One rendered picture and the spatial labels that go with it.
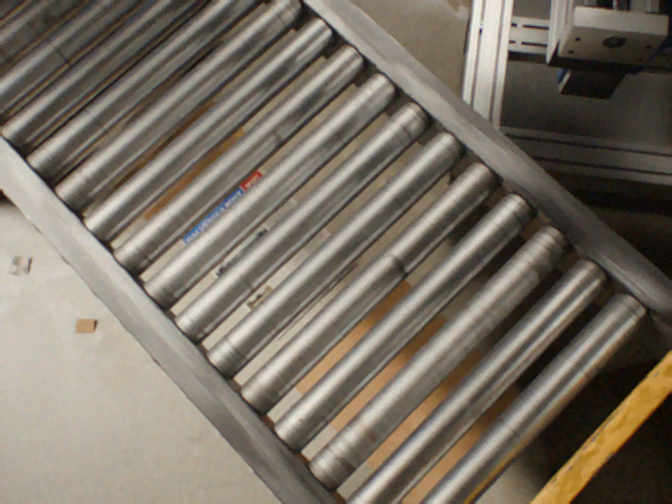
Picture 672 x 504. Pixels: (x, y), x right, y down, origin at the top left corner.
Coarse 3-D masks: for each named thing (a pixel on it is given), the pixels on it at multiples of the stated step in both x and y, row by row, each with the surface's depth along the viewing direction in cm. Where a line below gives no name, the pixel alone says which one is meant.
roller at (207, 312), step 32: (384, 128) 99; (416, 128) 99; (352, 160) 98; (384, 160) 99; (320, 192) 97; (352, 192) 98; (288, 224) 96; (320, 224) 97; (256, 256) 95; (288, 256) 96; (224, 288) 94; (256, 288) 96; (192, 320) 93; (224, 320) 95
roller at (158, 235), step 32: (352, 64) 102; (288, 96) 101; (320, 96) 101; (256, 128) 100; (288, 128) 100; (224, 160) 99; (256, 160) 100; (192, 192) 98; (224, 192) 99; (160, 224) 97; (192, 224) 99; (128, 256) 96; (160, 256) 98
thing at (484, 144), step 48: (336, 0) 104; (336, 48) 108; (384, 48) 102; (432, 96) 100; (480, 144) 98; (528, 192) 95; (528, 240) 105; (576, 240) 93; (624, 240) 93; (624, 288) 92
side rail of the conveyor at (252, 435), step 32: (0, 160) 100; (32, 192) 99; (32, 224) 100; (64, 224) 97; (64, 256) 96; (96, 256) 96; (96, 288) 95; (128, 288) 95; (128, 320) 93; (160, 320) 93; (160, 352) 92; (192, 352) 92; (192, 384) 91; (224, 384) 91; (224, 416) 90; (256, 416) 90; (256, 448) 89; (288, 448) 89; (288, 480) 87
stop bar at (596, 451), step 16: (656, 368) 87; (640, 384) 87; (656, 384) 86; (640, 400) 86; (656, 400) 86; (624, 416) 86; (640, 416) 86; (608, 432) 85; (624, 432) 85; (592, 448) 85; (608, 448) 85; (576, 464) 85; (592, 464) 84; (560, 480) 84; (576, 480) 84; (544, 496) 84; (560, 496) 84
